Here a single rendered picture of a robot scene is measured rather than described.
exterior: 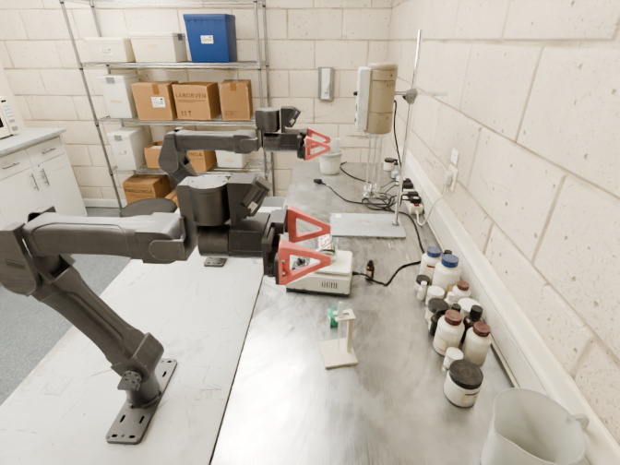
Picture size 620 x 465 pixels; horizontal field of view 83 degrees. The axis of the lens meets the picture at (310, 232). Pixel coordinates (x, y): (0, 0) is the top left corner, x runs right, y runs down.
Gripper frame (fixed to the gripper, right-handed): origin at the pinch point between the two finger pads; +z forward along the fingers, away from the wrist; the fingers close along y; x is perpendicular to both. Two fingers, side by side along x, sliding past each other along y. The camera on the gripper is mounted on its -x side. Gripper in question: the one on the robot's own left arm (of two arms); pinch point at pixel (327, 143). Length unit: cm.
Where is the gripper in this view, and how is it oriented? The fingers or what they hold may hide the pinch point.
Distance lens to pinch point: 111.2
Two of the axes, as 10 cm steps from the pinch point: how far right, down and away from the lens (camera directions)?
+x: -0.1, 8.7, 4.8
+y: 0.5, -4.8, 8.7
